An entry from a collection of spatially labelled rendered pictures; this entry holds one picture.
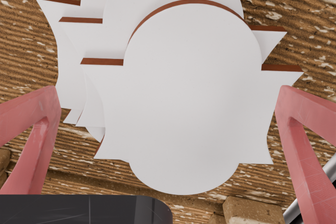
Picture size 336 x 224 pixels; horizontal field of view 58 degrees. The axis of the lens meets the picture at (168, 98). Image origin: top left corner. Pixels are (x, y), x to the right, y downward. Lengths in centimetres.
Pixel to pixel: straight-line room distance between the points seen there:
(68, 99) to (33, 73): 5
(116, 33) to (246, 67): 7
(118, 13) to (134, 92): 4
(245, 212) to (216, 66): 19
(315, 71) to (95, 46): 16
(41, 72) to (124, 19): 10
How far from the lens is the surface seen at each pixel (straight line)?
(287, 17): 22
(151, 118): 18
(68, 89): 20
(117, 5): 16
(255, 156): 21
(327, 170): 36
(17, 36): 24
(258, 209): 33
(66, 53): 19
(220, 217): 35
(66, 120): 23
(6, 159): 31
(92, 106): 19
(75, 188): 33
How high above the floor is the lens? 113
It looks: 56 degrees down
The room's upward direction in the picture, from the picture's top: 179 degrees counter-clockwise
